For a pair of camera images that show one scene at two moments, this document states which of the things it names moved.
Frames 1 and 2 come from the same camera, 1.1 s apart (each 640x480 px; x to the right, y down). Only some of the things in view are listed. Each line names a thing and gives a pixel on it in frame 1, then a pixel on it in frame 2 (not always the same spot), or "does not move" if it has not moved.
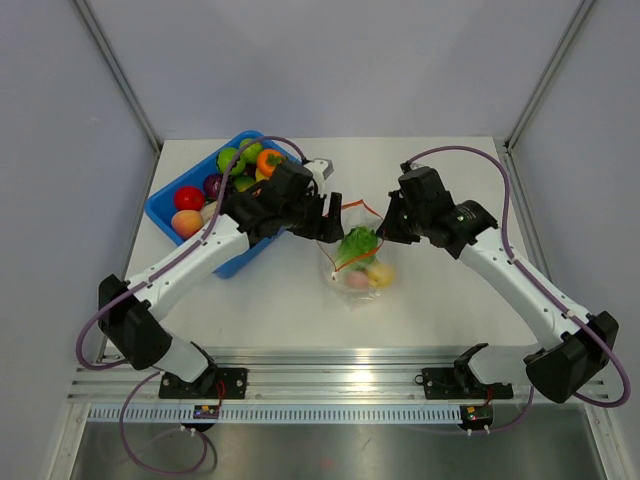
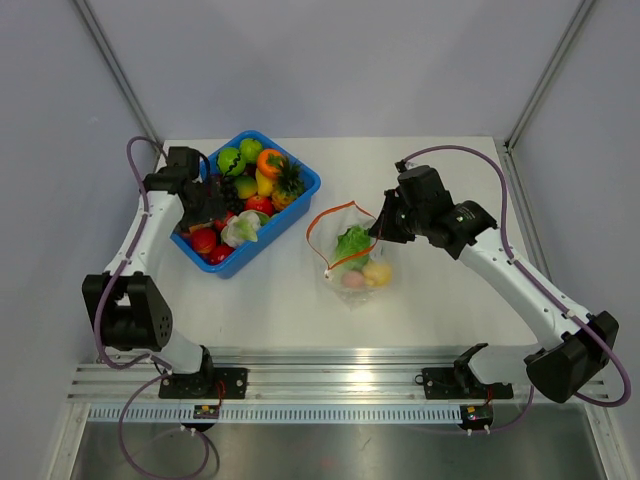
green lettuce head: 358,248 does not move
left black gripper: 321,228 → 210,212
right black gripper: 389,229 does not move
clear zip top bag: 358,267 does not move
